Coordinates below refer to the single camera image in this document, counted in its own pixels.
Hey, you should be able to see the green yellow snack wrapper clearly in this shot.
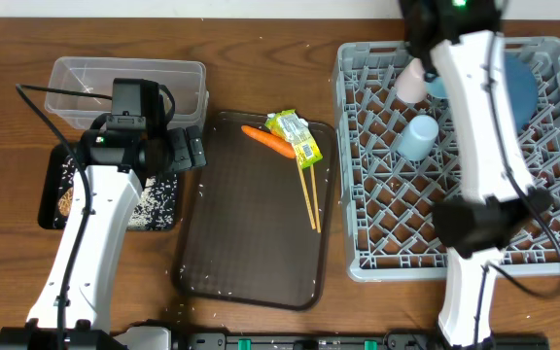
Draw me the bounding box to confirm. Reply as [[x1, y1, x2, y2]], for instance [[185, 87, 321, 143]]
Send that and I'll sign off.
[[264, 110, 323, 169]]

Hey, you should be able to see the clear plastic storage bin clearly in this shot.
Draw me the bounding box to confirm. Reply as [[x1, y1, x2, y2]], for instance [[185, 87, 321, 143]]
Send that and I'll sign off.
[[44, 56, 209, 129]]

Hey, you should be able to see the light blue cup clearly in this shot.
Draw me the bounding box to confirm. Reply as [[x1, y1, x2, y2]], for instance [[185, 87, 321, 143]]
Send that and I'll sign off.
[[398, 115, 438, 161]]

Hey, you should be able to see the orange carrot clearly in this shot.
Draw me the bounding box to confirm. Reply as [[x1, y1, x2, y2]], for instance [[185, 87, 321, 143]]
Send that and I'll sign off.
[[241, 125, 296, 159]]

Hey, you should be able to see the light blue bowl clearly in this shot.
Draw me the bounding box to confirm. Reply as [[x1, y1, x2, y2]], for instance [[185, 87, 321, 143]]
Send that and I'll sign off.
[[426, 76, 447, 99]]

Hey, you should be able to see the pink cup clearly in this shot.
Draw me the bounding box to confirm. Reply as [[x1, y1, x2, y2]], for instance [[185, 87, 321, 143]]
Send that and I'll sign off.
[[395, 58, 427, 104]]

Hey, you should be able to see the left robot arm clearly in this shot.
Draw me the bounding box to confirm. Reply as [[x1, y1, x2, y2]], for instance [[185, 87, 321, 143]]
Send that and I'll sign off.
[[0, 78, 206, 349]]

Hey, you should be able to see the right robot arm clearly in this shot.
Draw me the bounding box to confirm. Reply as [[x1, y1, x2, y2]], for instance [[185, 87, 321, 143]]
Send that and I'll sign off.
[[400, 0, 560, 349]]

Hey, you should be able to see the black plastic tray bin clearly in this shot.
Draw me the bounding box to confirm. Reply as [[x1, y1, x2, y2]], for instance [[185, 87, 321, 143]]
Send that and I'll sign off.
[[38, 145, 178, 231]]

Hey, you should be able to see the grey dishwasher rack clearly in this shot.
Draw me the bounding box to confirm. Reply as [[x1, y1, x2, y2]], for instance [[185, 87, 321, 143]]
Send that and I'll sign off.
[[332, 37, 560, 282]]

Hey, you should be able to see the white rice pile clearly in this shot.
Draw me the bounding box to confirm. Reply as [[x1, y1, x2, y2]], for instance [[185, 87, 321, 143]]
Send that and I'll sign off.
[[51, 156, 178, 231]]

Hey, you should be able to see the brown serving tray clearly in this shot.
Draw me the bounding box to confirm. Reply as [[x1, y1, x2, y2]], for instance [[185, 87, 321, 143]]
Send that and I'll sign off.
[[171, 112, 338, 311]]

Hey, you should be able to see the brown food scrap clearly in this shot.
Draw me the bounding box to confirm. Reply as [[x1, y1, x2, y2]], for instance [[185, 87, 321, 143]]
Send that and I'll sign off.
[[57, 188, 74, 217]]

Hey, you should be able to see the dark blue plate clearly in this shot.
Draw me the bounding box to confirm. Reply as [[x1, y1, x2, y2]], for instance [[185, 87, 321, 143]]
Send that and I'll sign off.
[[505, 53, 539, 133]]

